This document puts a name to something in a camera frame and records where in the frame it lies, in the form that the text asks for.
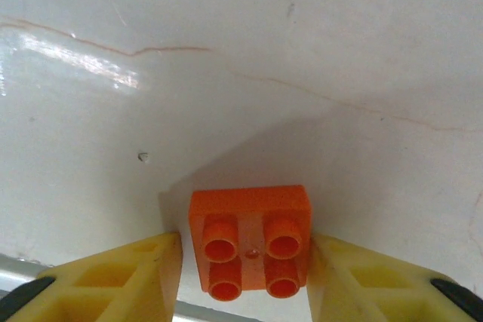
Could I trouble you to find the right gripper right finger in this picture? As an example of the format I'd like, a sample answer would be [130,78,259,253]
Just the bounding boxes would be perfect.
[306,233,483,322]

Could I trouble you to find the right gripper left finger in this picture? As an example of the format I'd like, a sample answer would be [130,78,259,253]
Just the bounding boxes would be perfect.
[0,232,184,322]

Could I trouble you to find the small square orange lego brick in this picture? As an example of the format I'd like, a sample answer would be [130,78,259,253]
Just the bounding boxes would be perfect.
[187,184,313,302]

